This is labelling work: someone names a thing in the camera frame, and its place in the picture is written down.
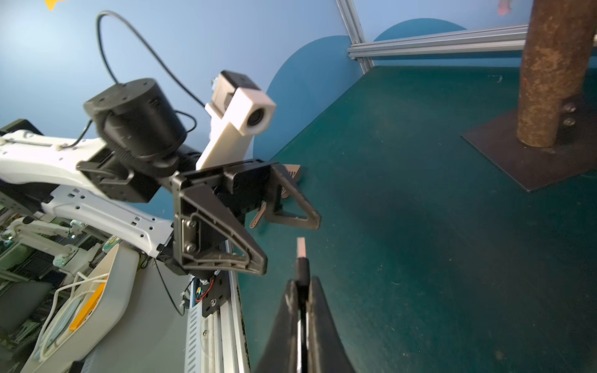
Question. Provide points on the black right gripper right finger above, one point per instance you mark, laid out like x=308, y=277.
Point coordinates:
x=325, y=351

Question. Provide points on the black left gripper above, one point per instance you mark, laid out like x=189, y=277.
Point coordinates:
x=210, y=206

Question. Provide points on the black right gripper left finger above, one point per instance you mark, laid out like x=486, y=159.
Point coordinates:
x=281, y=352

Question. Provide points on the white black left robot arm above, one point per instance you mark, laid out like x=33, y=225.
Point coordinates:
x=139, y=181

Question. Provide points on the pink blossom artificial tree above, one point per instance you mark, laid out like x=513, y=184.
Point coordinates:
x=555, y=59

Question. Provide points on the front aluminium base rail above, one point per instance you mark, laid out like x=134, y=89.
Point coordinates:
x=216, y=338

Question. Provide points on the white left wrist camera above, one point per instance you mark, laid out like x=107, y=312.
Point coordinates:
x=239, y=111

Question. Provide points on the left aluminium corner post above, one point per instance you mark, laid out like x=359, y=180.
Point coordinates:
x=350, y=17

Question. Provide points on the dark metal tree base plate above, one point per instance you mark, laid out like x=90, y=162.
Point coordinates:
x=532, y=168

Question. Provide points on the horizontal aluminium back rail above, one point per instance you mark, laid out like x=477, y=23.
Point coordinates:
x=503, y=39

